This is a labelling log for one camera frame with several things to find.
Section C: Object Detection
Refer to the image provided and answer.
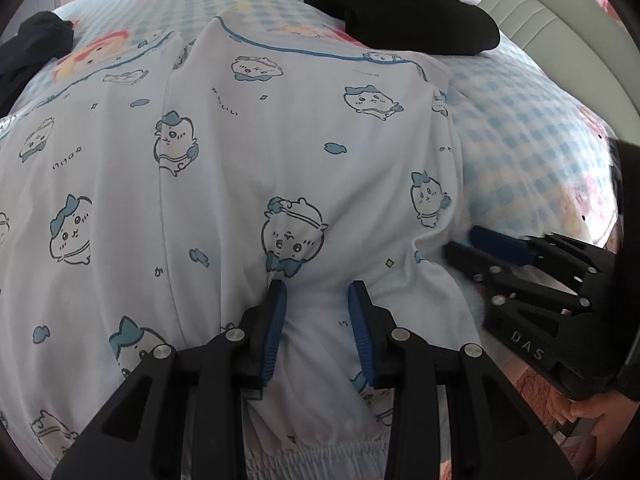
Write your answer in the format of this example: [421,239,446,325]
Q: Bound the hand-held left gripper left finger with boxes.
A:
[52,280,288,480]

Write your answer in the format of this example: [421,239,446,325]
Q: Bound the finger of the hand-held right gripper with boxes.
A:
[467,224,552,267]
[445,240,507,287]

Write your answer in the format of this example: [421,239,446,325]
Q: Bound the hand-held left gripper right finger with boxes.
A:
[347,280,576,480]

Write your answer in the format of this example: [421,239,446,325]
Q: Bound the white cartoon print pajama pants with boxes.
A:
[0,15,483,480]

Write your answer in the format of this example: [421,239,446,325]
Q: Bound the person's right hand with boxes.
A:
[550,392,632,438]

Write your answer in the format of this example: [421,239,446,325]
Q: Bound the blue checkered cartoon blanket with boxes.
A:
[0,0,623,361]

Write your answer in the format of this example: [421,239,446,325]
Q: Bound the grey padded headboard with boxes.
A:
[435,0,640,147]

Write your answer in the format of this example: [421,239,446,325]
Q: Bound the folded black garment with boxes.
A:
[304,0,501,56]

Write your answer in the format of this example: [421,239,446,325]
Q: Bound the black jacket pile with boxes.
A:
[0,11,75,116]

